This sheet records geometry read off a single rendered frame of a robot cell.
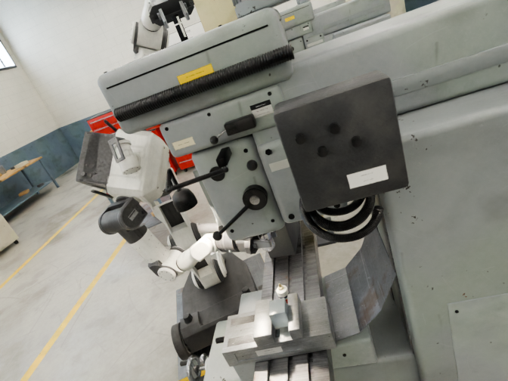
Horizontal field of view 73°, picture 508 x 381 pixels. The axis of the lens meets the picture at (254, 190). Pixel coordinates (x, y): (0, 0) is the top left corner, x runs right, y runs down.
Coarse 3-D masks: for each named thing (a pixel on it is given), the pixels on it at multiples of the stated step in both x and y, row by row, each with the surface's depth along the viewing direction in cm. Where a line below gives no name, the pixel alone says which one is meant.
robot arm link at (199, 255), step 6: (198, 240) 124; (204, 240) 122; (210, 240) 123; (192, 246) 126; (198, 246) 124; (204, 246) 122; (210, 246) 122; (192, 252) 127; (198, 252) 125; (204, 252) 124; (210, 252) 123; (198, 258) 126; (204, 258) 125
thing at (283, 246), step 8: (288, 224) 147; (296, 224) 161; (280, 232) 144; (288, 232) 144; (296, 232) 158; (280, 240) 146; (288, 240) 146; (296, 240) 154; (280, 248) 148; (288, 248) 147; (272, 256) 151; (280, 256) 151
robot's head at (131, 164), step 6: (120, 144) 120; (126, 144) 121; (126, 150) 120; (120, 156) 119; (126, 156) 119; (132, 156) 120; (138, 156) 127; (120, 162) 119; (126, 162) 118; (132, 162) 119; (138, 162) 122; (120, 168) 120; (126, 168) 118; (132, 168) 119; (138, 168) 122; (126, 174) 122
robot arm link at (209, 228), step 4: (200, 224) 127; (204, 224) 126; (208, 224) 125; (212, 224) 124; (216, 224) 123; (200, 228) 126; (204, 228) 125; (208, 228) 124; (212, 228) 123; (216, 228) 122; (220, 228) 123; (200, 232) 127; (204, 232) 126; (208, 232) 125; (212, 232) 126; (204, 236) 125; (208, 236) 124; (212, 240) 123; (220, 240) 120; (216, 244) 123; (220, 244) 120; (216, 248) 124; (220, 248) 121
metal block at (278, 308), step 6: (276, 300) 109; (282, 300) 108; (270, 306) 107; (276, 306) 106; (282, 306) 106; (270, 312) 105; (276, 312) 104; (282, 312) 103; (276, 318) 105; (282, 318) 105; (276, 324) 106; (282, 324) 106
